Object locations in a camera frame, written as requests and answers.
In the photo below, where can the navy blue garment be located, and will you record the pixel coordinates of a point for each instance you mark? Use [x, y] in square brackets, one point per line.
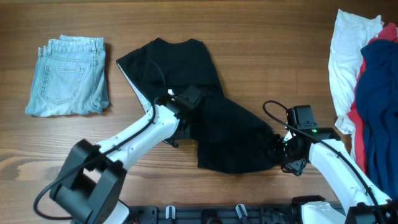
[376, 101]

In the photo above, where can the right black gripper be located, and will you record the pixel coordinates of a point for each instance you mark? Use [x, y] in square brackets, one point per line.
[292, 165]

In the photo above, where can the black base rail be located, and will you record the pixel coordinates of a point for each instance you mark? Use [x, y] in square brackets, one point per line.
[238, 214]

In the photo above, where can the white garment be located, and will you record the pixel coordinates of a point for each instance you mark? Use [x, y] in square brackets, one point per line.
[351, 33]

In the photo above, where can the red garment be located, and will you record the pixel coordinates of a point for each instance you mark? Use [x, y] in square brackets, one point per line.
[389, 33]

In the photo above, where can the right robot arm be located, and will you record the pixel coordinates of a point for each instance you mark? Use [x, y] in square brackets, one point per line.
[361, 200]

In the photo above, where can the black shorts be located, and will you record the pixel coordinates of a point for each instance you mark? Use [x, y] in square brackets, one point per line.
[230, 138]

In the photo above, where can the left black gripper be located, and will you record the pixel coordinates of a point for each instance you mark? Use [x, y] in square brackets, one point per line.
[182, 132]

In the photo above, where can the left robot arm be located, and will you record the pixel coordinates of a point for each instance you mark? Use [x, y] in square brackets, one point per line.
[91, 179]

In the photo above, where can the folded light blue jeans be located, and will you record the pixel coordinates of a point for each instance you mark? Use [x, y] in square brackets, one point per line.
[69, 78]

